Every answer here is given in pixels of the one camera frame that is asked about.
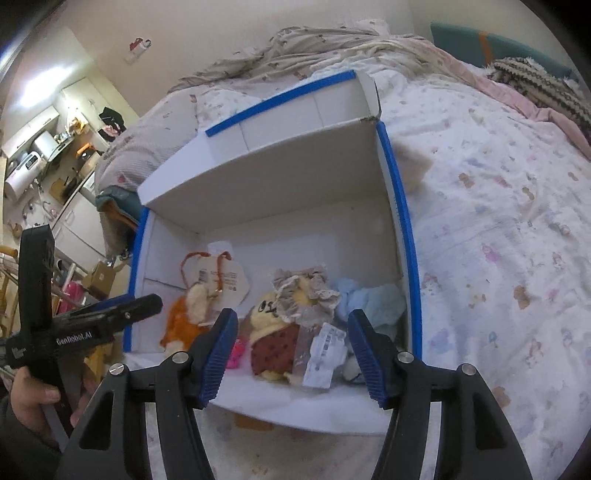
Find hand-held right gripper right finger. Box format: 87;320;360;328
347;309;534;480

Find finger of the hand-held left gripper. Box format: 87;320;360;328
74;294;163;334
69;296;137;320

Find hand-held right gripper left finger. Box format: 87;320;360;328
54;307;239;480

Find small pink soft toy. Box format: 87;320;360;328
225;338;247;369

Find orange fox plush toy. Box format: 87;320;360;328
159;240;252;354

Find clear packet with white label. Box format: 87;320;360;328
293;322;348;392

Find yellow bear plush toy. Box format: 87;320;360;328
247;291;308;383

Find light blue fluffy scrunchie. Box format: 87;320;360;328
331;277;404;340

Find grey lace scrunchie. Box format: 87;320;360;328
270;265;341;326

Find blue and white cardboard box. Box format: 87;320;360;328
122;69;423;437

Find person's left hand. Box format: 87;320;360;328
10;362;100;446

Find small brown cardboard box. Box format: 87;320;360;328
90;261;118;298

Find white kitchen base cabinet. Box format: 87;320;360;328
51;185;109;264

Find white water heater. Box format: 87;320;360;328
4;152;42;201

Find teal bed footboard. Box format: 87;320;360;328
96;191;141;259

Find white cylindrical appliance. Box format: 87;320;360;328
31;131;58;160

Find black hanging garment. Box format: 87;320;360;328
98;107;126;132

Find tall white cabinet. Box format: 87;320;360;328
60;76;100;121

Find beige fluffy cloth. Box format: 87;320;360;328
394;141;432;192

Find beige floral quilt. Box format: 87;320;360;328
168;25;444;93

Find striped knit blanket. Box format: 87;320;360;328
482;56;591;139

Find teal headboard cushion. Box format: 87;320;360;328
430;21;578;79

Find white wall cabinet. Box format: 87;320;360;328
2;104;61;158

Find wall switch with red ornament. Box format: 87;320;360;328
126;39;152;63

